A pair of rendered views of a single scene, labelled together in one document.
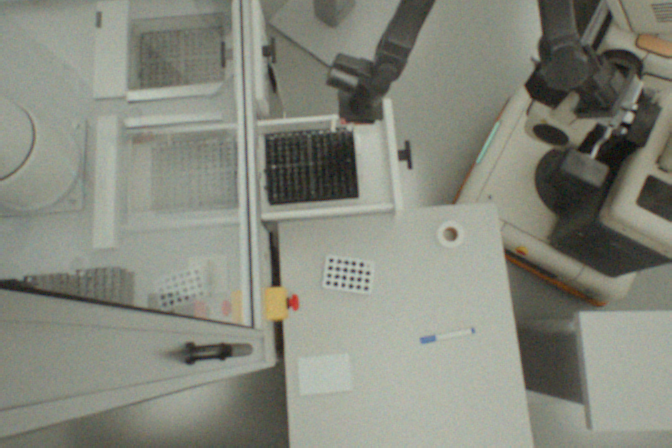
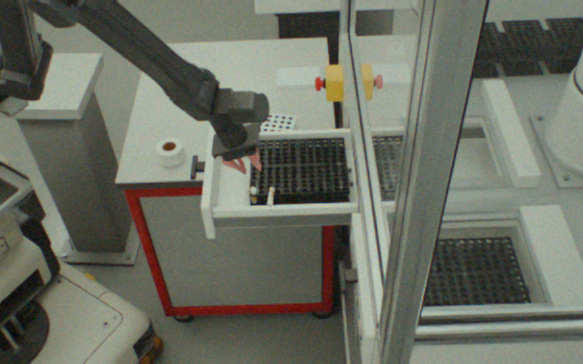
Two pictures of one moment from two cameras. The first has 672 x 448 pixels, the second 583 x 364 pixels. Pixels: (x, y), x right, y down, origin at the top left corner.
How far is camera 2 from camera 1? 1.49 m
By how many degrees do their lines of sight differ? 58
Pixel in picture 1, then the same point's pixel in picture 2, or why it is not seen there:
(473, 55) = not seen: outside the picture
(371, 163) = (234, 189)
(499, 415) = not seen: hidden behind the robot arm
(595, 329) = (69, 99)
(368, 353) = (260, 90)
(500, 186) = (89, 335)
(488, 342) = (160, 93)
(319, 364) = (302, 80)
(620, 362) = (61, 83)
